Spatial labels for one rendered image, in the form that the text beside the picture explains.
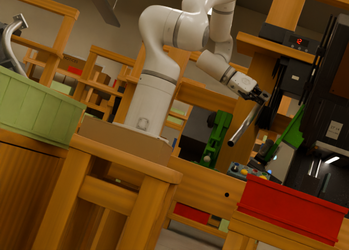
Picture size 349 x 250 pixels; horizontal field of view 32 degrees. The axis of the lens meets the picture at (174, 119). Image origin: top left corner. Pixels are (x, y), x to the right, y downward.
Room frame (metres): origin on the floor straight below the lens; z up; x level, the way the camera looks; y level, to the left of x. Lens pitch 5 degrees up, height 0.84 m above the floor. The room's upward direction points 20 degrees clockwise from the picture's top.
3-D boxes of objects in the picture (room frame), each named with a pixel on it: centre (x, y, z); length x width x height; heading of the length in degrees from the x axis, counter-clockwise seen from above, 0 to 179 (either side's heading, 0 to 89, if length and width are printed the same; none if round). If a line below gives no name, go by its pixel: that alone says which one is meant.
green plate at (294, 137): (2.41, -0.48, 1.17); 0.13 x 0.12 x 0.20; 81
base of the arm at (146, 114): (1.93, 0.09, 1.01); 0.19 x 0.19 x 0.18
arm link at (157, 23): (1.94, 0.13, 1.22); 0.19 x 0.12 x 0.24; 74
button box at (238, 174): (2.20, -0.32, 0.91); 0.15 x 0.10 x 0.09; 81
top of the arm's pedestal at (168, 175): (1.93, 0.09, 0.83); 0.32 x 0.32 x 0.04; 82
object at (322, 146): (2.35, -0.62, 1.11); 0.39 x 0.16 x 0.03; 171
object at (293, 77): (2.69, -0.48, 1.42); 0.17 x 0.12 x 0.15; 81
